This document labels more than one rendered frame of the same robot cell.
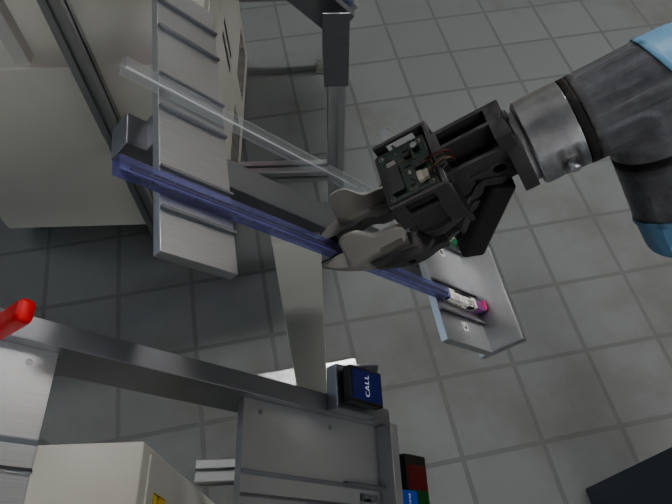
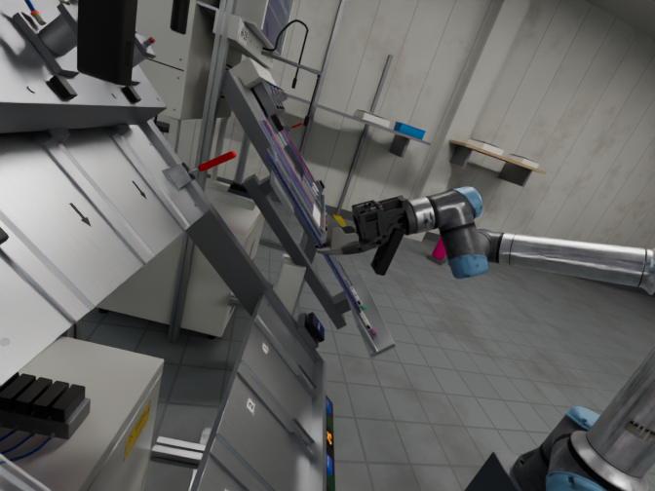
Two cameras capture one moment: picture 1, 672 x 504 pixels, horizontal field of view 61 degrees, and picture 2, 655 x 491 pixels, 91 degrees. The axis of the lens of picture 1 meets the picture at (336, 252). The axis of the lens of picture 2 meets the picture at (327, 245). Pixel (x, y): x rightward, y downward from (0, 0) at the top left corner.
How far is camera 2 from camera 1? 42 cm
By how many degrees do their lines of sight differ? 37
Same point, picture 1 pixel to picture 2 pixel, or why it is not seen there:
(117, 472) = (140, 368)
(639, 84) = (451, 196)
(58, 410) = not seen: hidden behind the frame
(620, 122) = (445, 207)
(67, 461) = (110, 355)
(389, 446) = (321, 368)
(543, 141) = (418, 207)
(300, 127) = not seen: hidden behind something
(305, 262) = (292, 283)
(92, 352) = (218, 220)
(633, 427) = not seen: outside the picture
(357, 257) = (335, 245)
